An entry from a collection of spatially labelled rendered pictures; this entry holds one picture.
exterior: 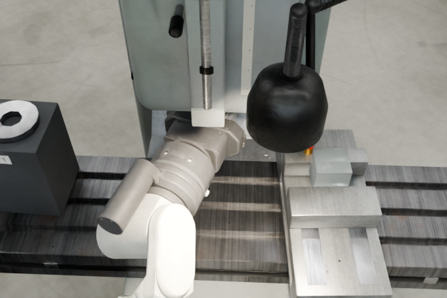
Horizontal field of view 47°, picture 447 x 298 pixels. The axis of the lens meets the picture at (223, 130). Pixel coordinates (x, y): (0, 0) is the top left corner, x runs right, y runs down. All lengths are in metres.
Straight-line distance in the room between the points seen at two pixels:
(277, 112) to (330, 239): 0.49
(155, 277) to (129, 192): 0.10
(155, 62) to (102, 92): 2.10
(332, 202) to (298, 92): 0.48
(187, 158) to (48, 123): 0.32
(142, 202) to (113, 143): 1.80
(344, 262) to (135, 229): 0.38
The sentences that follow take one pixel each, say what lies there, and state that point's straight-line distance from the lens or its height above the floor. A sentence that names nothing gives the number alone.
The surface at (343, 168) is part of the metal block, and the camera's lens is 0.89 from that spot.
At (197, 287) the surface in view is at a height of 0.90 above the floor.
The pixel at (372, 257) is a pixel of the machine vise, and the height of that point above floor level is 1.05.
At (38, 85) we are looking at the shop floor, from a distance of 2.85.
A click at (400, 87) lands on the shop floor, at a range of 2.82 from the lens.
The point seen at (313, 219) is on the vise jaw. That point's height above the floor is 1.08.
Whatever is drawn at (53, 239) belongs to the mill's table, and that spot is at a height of 0.98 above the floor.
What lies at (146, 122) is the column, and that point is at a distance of 1.38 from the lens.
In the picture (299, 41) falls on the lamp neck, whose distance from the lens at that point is 0.41.
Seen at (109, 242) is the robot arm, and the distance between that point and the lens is 0.68.
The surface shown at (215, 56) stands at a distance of 0.56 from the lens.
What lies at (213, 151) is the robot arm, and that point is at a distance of 0.71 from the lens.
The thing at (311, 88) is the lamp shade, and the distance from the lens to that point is 0.43.
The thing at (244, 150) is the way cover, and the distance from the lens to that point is 1.16.
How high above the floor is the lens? 1.80
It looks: 47 degrees down
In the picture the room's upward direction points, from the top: straight up
